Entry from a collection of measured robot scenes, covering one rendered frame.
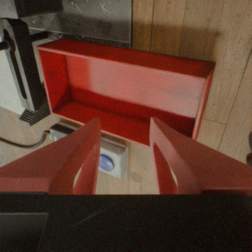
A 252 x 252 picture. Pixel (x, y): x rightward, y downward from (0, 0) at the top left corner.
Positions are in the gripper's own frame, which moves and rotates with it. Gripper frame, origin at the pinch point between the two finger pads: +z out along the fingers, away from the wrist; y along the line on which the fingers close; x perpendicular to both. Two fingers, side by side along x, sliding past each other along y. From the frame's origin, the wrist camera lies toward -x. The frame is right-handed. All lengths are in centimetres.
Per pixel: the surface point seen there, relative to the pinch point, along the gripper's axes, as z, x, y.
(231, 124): 14.4, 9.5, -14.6
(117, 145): 22.4, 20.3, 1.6
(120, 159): 19.5, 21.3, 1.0
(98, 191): 25.9, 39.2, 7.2
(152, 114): 19.5, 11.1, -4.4
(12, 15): 21.3, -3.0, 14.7
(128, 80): 21.8, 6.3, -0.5
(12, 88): 37.3, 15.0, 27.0
